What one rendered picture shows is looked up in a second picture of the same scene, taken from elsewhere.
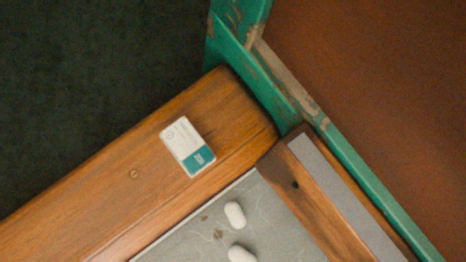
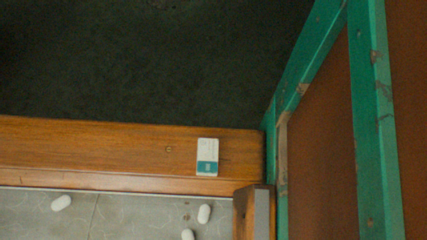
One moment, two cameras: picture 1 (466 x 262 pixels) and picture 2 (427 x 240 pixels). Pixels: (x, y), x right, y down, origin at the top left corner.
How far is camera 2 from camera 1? 0.19 m
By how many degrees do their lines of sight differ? 10
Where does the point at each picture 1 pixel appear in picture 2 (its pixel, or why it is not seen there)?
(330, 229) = not seen: outside the picture
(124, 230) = (139, 173)
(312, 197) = (246, 229)
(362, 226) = not seen: outside the picture
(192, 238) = (171, 208)
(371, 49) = (317, 151)
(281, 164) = (245, 199)
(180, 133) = (209, 146)
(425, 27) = (338, 145)
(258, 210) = (219, 223)
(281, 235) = not seen: outside the picture
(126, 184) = (160, 151)
